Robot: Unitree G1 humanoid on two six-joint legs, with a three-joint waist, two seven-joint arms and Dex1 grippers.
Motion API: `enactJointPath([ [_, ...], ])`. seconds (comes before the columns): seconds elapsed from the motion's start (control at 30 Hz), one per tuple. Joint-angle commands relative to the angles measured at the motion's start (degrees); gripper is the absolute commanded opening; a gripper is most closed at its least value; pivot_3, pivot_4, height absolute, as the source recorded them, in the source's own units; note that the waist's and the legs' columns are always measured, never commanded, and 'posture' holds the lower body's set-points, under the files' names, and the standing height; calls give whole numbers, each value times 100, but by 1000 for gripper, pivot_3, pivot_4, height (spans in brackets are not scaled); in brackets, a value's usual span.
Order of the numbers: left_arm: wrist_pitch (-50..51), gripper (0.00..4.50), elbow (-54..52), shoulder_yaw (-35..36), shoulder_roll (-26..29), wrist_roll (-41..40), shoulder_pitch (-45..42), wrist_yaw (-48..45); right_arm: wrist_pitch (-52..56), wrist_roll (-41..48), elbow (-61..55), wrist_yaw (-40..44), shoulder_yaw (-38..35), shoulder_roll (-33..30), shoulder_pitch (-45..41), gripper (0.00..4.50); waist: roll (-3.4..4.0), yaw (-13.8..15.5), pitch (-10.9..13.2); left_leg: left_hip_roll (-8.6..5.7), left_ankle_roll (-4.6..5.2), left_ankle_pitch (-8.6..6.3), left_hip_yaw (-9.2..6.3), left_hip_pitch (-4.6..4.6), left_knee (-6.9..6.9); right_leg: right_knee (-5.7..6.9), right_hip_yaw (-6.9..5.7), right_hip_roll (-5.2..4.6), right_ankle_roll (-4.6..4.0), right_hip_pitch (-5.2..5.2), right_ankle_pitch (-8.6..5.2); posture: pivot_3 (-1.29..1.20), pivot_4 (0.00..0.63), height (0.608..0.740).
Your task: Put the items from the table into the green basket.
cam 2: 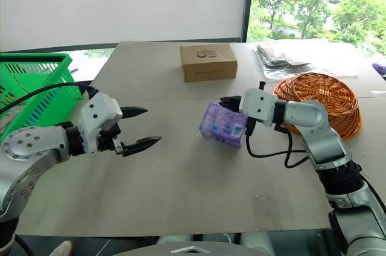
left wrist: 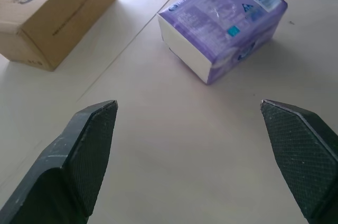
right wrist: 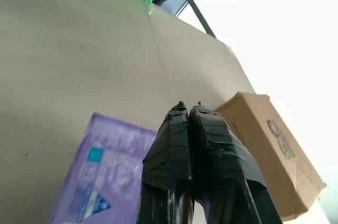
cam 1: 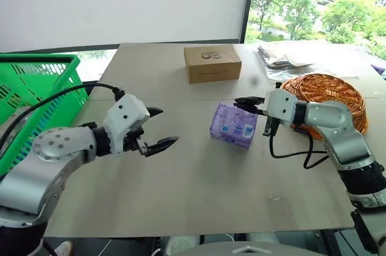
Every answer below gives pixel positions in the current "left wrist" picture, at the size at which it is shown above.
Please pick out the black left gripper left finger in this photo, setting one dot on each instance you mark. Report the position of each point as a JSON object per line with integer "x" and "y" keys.
{"x": 66, "y": 166}

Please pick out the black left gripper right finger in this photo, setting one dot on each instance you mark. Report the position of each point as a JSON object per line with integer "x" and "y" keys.
{"x": 303, "y": 155}

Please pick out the brown cardboard box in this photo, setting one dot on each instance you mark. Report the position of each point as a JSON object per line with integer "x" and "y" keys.
{"x": 50, "y": 15}

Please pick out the purple tissue pack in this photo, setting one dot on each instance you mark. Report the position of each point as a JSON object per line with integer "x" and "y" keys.
{"x": 224, "y": 23}

